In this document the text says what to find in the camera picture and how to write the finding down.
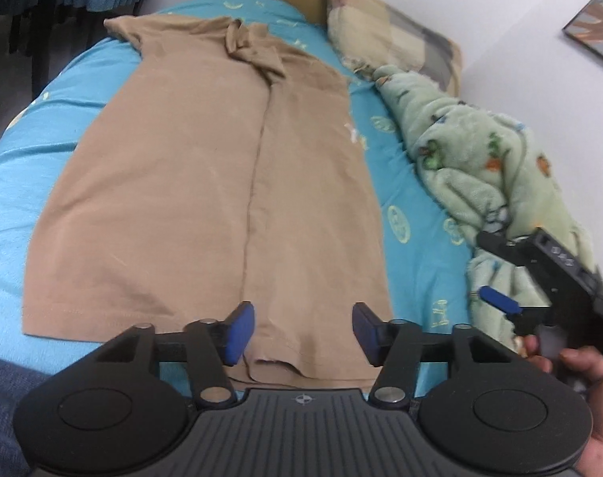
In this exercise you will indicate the person's leg in jeans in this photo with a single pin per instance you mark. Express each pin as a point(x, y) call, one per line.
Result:
point(5, 417)

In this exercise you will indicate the green fleece printed blanket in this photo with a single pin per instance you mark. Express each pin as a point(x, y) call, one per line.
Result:
point(470, 159)

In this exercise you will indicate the person's right hand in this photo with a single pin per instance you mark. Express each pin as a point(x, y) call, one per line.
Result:
point(602, 407)

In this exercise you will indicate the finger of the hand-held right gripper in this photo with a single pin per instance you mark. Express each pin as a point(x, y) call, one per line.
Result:
point(500, 247)
point(500, 300)

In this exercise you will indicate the plaid pillow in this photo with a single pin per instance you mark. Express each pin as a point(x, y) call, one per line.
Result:
point(391, 25)

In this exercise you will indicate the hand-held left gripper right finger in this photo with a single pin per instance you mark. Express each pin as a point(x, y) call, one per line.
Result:
point(367, 333)

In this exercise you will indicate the framed leaf wall picture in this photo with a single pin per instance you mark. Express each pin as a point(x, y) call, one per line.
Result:
point(597, 25)

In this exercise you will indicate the bed with blue smiley sheet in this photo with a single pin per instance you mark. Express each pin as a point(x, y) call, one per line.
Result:
point(43, 134)

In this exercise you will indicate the tan polo shirt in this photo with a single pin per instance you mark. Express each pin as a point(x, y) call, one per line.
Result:
point(182, 184)

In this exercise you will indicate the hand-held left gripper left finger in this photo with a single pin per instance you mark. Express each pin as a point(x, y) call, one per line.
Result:
point(241, 333)

